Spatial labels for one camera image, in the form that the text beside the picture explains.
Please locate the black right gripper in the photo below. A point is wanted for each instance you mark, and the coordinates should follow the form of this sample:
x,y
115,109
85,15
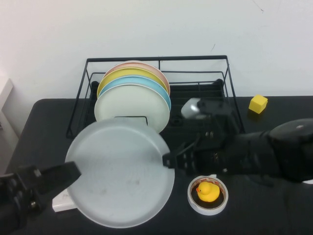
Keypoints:
x,y
210,151

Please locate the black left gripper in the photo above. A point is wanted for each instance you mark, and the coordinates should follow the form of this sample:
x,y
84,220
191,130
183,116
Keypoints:
x,y
19,188

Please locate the grey round plate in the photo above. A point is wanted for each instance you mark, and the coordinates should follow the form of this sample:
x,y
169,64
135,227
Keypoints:
x,y
117,171

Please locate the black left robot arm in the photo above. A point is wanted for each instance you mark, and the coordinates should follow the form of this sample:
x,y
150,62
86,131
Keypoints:
x,y
9,218

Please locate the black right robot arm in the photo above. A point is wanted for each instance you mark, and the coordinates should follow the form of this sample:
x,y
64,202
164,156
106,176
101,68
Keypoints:
x,y
274,151

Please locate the black rack drip tray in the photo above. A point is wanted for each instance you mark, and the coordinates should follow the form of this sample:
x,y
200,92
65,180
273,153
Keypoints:
x,y
190,93

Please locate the cream white round plate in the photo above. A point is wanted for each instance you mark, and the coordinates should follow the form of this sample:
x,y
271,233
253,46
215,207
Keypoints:
x,y
129,102

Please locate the light blue round plate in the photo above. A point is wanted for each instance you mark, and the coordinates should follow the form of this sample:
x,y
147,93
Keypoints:
x,y
132,80

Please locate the yellow round plate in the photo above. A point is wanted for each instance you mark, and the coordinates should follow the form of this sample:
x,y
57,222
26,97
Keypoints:
x,y
129,72

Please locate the pink round plate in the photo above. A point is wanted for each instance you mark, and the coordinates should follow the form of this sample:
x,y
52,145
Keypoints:
x,y
134,64

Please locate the yellow rubber duck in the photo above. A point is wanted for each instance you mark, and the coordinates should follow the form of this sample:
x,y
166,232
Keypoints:
x,y
207,193

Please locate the white double-sided tape roll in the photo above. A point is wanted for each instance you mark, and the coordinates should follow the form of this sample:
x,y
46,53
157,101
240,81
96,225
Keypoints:
x,y
193,203

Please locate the yellow foam cube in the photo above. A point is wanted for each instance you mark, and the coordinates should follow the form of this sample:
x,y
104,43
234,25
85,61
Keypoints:
x,y
257,104

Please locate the white side cabinet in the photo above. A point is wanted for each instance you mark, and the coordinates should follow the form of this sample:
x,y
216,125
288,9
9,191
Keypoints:
x,y
6,98

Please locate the white usb wall charger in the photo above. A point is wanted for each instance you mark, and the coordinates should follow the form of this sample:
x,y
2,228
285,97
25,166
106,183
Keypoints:
x,y
61,204

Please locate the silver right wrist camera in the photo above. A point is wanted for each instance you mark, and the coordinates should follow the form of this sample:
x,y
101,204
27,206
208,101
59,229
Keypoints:
x,y
193,107

